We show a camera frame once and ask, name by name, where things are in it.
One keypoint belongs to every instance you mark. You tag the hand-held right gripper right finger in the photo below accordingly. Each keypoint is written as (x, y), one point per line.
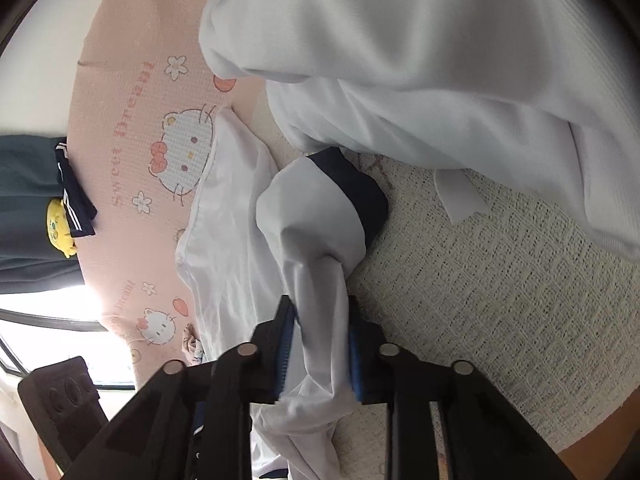
(355, 365)

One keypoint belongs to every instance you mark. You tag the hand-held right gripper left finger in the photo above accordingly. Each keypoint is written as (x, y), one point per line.
(285, 350)

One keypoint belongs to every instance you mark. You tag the white t-shirt with navy trim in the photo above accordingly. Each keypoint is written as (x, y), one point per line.
(400, 60)

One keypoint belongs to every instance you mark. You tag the black framed window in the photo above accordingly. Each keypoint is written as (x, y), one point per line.
(50, 321)

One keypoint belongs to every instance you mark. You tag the pink printed pajama garment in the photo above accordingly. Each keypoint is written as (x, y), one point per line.
(192, 347)

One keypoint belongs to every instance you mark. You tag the yellow plush toy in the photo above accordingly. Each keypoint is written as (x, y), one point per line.
(60, 225)

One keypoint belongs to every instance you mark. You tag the dark teal cloth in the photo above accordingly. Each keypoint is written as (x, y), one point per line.
(30, 200)

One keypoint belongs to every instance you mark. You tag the navy shorts with white stripes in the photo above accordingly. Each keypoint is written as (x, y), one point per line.
(75, 195)

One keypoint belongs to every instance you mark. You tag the pink cat print sofa blanket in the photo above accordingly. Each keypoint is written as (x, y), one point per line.
(125, 85)

